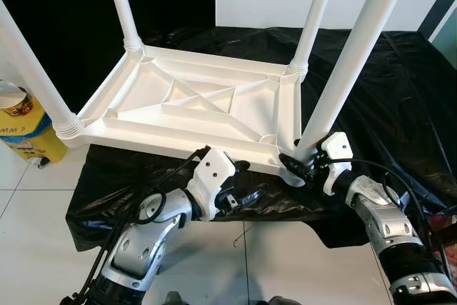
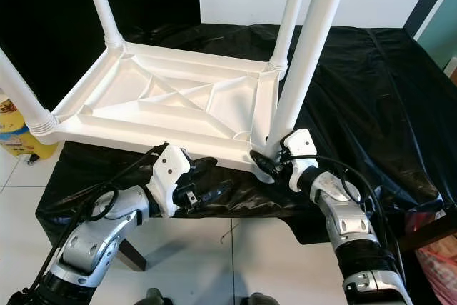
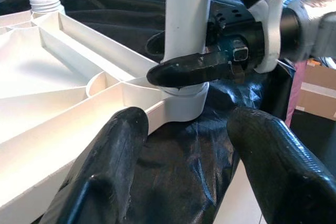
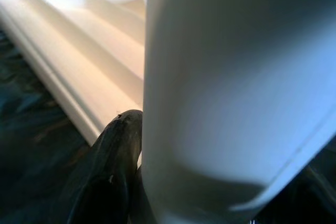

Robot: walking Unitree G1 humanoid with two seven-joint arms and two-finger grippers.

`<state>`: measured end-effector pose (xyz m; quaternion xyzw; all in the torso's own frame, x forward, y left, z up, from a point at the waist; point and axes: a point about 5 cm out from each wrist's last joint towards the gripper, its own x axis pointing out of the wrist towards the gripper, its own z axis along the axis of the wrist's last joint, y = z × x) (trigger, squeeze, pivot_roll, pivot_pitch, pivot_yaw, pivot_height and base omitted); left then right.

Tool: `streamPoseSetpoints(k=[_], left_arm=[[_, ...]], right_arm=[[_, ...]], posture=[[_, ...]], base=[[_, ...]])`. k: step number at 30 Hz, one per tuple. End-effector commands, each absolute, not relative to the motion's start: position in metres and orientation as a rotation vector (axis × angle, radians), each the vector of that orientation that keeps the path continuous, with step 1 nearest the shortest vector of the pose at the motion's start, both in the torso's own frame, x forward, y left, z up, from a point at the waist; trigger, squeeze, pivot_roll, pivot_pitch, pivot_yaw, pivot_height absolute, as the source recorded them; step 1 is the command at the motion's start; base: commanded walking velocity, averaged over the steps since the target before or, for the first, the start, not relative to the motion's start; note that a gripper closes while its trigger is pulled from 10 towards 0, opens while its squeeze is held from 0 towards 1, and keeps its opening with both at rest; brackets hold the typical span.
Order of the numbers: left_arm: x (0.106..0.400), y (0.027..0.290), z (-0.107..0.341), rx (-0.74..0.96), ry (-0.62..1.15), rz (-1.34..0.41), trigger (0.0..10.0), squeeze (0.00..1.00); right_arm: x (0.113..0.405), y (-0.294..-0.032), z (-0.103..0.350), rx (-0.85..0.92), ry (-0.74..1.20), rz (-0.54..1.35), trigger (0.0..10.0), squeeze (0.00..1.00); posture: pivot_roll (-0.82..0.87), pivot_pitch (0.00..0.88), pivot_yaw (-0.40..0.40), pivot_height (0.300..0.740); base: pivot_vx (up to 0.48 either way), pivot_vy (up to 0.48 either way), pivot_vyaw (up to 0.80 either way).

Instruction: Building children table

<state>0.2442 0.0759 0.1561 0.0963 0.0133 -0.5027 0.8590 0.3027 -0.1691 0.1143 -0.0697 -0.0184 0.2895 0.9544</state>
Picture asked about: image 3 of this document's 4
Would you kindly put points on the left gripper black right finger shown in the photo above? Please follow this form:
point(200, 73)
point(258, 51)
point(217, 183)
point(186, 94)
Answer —
point(283, 171)

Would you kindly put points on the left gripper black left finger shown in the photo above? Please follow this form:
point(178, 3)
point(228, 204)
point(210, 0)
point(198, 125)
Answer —
point(110, 161)

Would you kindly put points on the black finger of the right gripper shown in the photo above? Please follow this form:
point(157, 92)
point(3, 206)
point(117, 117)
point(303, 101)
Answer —
point(189, 69)
point(157, 44)

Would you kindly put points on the white plastic table top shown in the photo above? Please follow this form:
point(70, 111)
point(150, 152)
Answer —
point(52, 98)

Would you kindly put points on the black plastic cover sheet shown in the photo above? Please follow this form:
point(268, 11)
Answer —
point(118, 6)

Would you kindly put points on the pink plastic bag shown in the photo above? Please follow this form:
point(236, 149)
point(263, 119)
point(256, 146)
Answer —
point(295, 90)

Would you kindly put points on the brown cardboard box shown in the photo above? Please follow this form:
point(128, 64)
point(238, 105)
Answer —
point(319, 90)

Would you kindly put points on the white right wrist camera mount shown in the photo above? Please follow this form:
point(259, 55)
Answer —
point(273, 24)

